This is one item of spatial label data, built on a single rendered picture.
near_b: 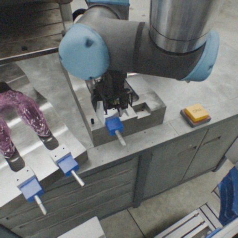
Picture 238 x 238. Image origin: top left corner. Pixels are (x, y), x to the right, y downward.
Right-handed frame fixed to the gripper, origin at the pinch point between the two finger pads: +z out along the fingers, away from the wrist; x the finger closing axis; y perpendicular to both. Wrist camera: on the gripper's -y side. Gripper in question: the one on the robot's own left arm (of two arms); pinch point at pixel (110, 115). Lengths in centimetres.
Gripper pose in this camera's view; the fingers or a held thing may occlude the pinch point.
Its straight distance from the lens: 62.7
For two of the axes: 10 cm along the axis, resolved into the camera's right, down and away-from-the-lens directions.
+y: 3.9, 6.9, -6.0
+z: 0.0, 6.6, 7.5
